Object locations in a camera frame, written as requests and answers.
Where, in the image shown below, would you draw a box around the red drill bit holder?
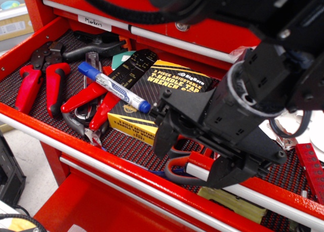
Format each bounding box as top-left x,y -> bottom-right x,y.
295,143 -> 323,205

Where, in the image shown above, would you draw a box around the red grey scissors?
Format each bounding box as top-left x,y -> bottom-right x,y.
165,136 -> 219,186

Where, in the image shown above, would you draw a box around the black cable loop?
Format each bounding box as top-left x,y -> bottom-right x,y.
0,205 -> 45,232

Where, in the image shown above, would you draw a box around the white markers label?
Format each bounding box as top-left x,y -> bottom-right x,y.
77,15 -> 111,31

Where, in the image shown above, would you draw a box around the silver utility knife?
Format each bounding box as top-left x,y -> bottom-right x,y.
84,52 -> 102,89

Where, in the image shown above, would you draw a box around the black box on floor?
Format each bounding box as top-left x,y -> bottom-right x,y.
1,133 -> 26,205

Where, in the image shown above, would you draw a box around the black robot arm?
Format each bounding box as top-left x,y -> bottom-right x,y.
86,0 -> 323,188

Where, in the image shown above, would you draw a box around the large open red drawer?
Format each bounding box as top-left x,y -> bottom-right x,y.
0,16 -> 324,232

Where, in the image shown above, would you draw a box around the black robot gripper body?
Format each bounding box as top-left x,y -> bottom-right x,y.
151,47 -> 299,166

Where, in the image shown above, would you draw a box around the clear plastic bag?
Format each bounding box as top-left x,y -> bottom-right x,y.
229,46 -> 255,58

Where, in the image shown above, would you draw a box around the black yellow wrench tap box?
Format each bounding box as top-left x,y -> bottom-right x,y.
108,60 -> 216,146

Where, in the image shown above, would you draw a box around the silver drawer lock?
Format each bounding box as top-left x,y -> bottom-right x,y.
175,22 -> 190,32

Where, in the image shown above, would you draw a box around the small open red drawer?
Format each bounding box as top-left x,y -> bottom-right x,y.
186,140 -> 324,230

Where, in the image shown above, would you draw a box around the red black crimping pliers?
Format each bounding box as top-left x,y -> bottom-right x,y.
15,41 -> 71,118

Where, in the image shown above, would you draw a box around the green white card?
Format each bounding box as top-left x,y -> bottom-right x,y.
111,51 -> 135,70

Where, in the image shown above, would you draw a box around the red tool chest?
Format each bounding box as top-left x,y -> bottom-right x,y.
0,0 -> 324,232

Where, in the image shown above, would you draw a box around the olive green tool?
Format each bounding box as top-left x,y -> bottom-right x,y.
197,187 -> 268,224

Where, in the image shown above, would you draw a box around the black spring clamp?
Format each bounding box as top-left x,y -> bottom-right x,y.
62,30 -> 132,62

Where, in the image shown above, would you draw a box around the grey handled small pliers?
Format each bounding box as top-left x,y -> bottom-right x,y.
61,99 -> 108,150

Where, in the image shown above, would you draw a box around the red handled wire stripper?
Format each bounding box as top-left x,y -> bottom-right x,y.
61,49 -> 158,131

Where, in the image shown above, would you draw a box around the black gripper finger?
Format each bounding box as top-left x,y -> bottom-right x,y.
153,113 -> 179,159
207,155 -> 268,189

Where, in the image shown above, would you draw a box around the blue whiteboard marker pen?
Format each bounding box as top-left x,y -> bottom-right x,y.
78,62 -> 151,113

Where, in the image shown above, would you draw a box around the cardboard box on shelf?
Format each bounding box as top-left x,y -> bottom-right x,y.
1,14 -> 34,41

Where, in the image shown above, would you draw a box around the silver key bunch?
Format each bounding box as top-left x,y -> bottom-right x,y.
275,134 -> 298,151

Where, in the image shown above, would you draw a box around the white paper sheet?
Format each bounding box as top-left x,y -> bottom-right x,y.
258,110 -> 324,164

